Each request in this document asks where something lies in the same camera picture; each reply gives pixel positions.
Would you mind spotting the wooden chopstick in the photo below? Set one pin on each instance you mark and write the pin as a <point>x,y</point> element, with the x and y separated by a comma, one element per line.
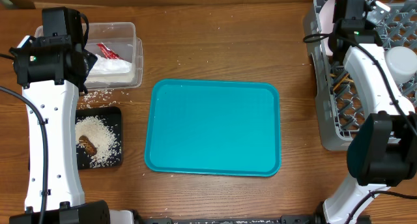
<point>336,78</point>
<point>341,80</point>

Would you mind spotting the grey-white bowl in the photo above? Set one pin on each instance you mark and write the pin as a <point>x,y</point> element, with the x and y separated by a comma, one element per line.
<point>401,62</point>

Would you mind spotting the white napkin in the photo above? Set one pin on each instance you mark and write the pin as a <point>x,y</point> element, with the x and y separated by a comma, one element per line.
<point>111,71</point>

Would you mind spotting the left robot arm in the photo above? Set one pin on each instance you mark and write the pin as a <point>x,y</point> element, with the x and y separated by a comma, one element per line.
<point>52,70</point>

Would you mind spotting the grey dishwasher rack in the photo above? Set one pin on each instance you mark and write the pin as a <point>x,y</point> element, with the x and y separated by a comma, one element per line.
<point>340,114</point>

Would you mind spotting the scattered rice on table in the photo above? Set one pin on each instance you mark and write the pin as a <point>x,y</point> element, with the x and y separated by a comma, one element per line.
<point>104,98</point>

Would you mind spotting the red snack wrapper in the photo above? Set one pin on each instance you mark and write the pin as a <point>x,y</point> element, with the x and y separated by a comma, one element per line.
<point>108,53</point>

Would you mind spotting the black plastic tray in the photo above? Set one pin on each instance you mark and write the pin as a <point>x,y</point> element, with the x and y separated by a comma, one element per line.
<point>114,120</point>

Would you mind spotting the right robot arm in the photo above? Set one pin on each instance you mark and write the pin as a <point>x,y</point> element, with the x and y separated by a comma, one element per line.
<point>383,152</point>

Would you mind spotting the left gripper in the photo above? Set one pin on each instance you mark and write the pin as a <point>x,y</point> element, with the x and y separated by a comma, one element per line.
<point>91,56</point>

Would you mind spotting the large white plate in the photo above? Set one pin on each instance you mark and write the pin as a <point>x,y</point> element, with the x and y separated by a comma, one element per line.
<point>326,22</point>

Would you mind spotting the brown food scrap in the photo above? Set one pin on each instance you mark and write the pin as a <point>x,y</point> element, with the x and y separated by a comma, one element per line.
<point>88,146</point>

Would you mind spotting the teal serving tray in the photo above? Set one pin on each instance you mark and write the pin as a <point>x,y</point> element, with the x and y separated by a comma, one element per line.
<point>214,128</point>

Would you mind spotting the clear plastic container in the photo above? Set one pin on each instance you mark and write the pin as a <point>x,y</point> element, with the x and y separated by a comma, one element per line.
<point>121,38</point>

